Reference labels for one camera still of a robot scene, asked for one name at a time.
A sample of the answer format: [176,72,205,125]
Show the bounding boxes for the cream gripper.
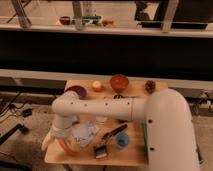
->
[41,132,59,151]

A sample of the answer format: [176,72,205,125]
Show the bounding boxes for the red chili pepper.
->
[58,139,77,156]

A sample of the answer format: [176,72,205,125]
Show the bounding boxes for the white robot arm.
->
[42,88,200,171]

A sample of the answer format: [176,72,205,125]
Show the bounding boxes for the white paper cup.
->
[96,116,107,124]

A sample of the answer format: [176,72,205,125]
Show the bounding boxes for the blue plastic cup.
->
[115,132,130,149]

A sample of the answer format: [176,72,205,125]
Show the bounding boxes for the metal measuring cup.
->
[113,94,137,99]

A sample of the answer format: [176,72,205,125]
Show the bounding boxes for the blue sponge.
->
[71,115,80,125]

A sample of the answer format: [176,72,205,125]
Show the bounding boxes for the light blue cloth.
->
[72,121,100,148]

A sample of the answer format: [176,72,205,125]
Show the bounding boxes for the black stand leg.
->
[0,124,29,145]

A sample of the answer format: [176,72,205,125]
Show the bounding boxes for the wooden table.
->
[44,79,169,168]

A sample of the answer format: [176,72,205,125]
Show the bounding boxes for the purple bowl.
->
[66,85,87,99]

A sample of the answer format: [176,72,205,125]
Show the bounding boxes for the yellow round fruit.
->
[92,81,103,92]

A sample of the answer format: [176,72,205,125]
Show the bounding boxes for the orange bowl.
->
[110,74,129,93]

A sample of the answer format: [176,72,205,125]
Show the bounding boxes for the green plastic tray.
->
[142,124,148,159]

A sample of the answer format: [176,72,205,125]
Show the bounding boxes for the dark red background bowl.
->
[59,16,71,25]

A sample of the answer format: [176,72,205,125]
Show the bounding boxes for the green background object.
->
[69,15,102,27]

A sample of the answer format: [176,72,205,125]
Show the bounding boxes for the orange background object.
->
[101,20,114,27]

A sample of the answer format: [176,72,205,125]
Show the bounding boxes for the black cables on floor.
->
[0,91,33,118]

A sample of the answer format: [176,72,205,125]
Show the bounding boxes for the black handled brush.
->
[93,124,128,159]

